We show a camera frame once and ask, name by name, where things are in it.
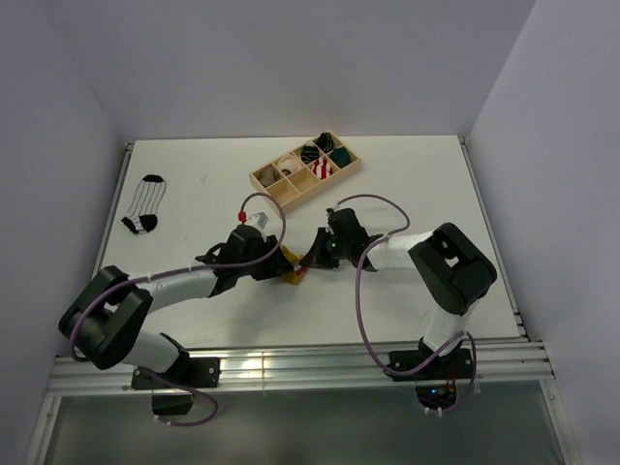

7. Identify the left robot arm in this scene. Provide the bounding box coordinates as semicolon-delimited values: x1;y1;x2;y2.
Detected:
58;225;294;387

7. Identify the red white striped rolled sock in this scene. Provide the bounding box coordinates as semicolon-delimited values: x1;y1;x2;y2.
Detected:
310;157;332;181

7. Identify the cream rolled sock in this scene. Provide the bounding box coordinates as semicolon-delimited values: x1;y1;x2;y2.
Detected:
275;153;303;176

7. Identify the beige rolled sock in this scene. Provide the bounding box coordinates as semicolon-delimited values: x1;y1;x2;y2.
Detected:
257;166;279;188

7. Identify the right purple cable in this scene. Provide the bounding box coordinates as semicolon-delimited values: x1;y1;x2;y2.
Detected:
333;194;479;416

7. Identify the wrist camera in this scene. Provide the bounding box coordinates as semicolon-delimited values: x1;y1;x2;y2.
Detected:
326;207;338;224
237;211;268;232

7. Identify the purple cable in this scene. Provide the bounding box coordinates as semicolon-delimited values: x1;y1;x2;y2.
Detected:
69;192;288;428
333;194;479;416

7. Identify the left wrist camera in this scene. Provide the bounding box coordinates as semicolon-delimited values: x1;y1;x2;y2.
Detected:
237;211;268;232

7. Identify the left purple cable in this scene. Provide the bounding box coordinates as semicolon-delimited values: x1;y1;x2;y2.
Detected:
69;192;288;428

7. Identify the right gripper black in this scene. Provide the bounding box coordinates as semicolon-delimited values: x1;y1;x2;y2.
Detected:
302;227;351;269

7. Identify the aluminium frame rail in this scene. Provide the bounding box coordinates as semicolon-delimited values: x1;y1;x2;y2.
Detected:
46;340;555;397

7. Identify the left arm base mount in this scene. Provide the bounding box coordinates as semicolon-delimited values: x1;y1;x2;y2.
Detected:
131;356;222;418

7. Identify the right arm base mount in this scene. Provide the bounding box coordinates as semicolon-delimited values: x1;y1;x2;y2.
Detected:
387;348;479;408

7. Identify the black striped rolled sock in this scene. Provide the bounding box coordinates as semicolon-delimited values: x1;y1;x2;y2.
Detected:
315;132;335;154

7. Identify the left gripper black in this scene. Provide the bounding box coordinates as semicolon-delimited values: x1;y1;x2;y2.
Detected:
237;235;294;281

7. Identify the white black striped sock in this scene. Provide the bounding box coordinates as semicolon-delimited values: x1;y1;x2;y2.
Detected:
121;174;167;235

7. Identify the wooden compartment tray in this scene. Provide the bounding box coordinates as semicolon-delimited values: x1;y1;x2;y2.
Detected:
249;131;362;214

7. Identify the black white rolled sock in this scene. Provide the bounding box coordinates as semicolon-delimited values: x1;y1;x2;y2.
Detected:
299;144;321;165

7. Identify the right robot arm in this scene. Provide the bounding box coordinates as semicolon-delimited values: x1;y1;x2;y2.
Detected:
300;208;497;378

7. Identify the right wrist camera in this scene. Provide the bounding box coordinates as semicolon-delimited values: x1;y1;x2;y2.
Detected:
326;207;338;224

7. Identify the dark green rolled sock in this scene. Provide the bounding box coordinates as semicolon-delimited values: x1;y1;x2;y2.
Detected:
330;146;351;169

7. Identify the yellow sock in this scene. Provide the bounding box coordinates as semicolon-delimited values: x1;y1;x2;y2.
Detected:
281;245;309;286

